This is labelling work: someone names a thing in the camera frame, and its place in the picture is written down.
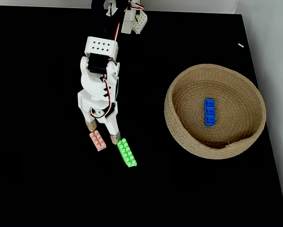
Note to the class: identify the pink lego block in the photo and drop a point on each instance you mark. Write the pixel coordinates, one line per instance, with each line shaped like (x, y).
(98, 141)

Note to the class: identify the green lego block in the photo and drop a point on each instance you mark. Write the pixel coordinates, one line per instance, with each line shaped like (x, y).
(127, 153)

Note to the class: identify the blue lego block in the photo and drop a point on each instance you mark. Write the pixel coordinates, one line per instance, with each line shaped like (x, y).
(209, 112)

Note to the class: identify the small white tape piece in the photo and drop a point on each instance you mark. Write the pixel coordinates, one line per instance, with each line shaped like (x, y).
(241, 45)

